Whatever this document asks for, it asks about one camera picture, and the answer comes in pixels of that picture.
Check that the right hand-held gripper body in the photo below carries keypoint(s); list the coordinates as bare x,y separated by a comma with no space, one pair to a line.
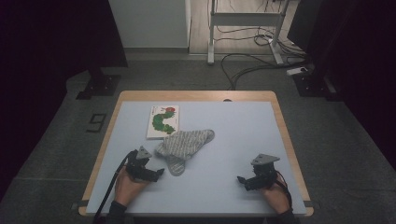
264,175

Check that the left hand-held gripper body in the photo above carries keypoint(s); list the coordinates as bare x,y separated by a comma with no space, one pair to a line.
138,168

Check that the grey striped sock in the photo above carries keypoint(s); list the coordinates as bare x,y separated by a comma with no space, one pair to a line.
183,144

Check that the white picture book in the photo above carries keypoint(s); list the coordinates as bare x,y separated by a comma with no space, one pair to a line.
155,130

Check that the person's left hand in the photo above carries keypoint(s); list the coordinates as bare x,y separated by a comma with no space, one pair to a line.
126,188

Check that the person's right hand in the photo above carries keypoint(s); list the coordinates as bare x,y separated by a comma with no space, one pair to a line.
278,197

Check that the light blue table mat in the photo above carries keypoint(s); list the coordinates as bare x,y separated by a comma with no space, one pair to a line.
236,130

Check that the wooden table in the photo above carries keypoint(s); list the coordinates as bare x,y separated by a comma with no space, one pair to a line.
186,95

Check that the black table grommet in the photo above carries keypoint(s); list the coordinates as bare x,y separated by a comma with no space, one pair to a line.
227,100

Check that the black stand base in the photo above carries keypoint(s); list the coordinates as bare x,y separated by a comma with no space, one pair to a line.
99,85
314,85

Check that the white power strip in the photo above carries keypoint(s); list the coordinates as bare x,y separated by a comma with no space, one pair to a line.
296,71

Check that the dark curtain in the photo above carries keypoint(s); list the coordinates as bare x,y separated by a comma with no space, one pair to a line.
46,62
358,62

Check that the white cabinet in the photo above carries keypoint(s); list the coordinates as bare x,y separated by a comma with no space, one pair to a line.
149,25

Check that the grey table bracket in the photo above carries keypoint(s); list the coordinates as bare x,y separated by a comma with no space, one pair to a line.
79,203
308,204

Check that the white metal desk frame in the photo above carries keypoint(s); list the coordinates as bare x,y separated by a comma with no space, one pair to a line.
243,19

